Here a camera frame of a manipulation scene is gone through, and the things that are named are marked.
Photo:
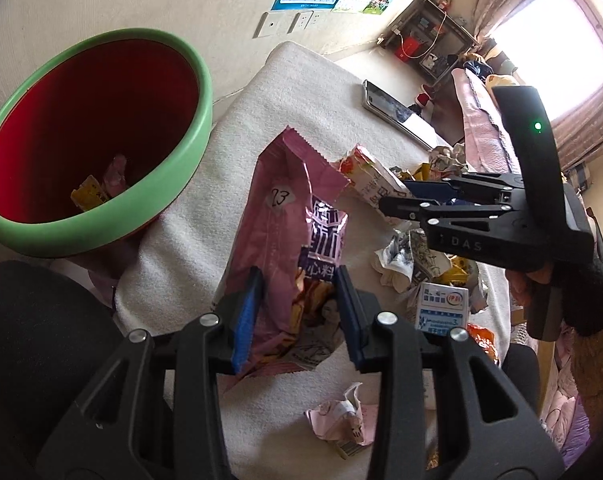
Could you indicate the double white wall socket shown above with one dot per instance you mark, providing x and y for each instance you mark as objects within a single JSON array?
[{"x": 302, "y": 22}]

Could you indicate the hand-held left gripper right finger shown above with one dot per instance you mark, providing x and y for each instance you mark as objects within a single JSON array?
[{"x": 349, "y": 320}]

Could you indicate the crumpled white paper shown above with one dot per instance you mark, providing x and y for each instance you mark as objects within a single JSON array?
[{"x": 446, "y": 157}]

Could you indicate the patterned grey wrapper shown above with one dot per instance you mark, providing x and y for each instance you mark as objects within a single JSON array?
[{"x": 429, "y": 260}]

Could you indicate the orange snack wrapper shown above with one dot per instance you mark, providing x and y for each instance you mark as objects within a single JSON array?
[{"x": 484, "y": 342}]

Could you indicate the crumpled white and black wrapper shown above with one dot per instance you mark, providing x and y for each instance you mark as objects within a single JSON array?
[{"x": 394, "y": 262}]

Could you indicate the window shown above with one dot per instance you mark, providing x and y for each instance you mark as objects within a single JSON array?
[{"x": 556, "y": 50}]

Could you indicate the single white wall socket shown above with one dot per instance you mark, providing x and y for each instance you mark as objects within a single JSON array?
[{"x": 267, "y": 25}]

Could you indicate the pink snack bag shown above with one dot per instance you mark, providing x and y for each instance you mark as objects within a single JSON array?
[{"x": 276, "y": 240}]

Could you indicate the crumpled pink paper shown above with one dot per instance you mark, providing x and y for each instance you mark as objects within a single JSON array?
[{"x": 336, "y": 415}]

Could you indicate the white terry towel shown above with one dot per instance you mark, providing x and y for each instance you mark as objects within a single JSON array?
[{"x": 191, "y": 230}]

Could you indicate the person's black trouser leg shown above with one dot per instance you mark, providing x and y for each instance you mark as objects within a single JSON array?
[{"x": 521, "y": 375}]

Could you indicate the metal storage shelf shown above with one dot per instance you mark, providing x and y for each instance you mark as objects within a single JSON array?
[{"x": 431, "y": 35}]

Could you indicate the smartphone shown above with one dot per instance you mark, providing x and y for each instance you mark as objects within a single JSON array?
[{"x": 384, "y": 102}]

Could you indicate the red box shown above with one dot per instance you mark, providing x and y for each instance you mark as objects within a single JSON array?
[{"x": 409, "y": 47}]

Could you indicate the pink blanket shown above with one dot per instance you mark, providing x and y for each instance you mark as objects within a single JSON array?
[{"x": 481, "y": 125}]

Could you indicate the person's right forearm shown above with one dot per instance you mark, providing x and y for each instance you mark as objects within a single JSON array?
[{"x": 599, "y": 300}]

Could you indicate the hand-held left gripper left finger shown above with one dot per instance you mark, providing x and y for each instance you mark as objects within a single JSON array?
[{"x": 246, "y": 320}]

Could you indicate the red bin with green rim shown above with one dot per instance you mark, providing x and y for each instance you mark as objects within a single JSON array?
[{"x": 106, "y": 110}]

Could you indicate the pink wrapper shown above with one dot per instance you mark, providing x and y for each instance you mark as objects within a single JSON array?
[{"x": 115, "y": 175}]

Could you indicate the white and red snack package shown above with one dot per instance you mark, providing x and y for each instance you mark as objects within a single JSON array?
[{"x": 366, "y": 175}]

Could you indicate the small blue and white box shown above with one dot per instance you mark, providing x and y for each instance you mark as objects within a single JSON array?
[{"x": 441, "y": 312}]

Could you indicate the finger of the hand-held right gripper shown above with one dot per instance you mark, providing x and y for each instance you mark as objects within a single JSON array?
[
  {"x": 431, "y": 189},
  {"x": 411, "y": 210}
]

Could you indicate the purple floral bedding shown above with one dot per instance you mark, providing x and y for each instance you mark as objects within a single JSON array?
[{"x": 576, "y": 400}]

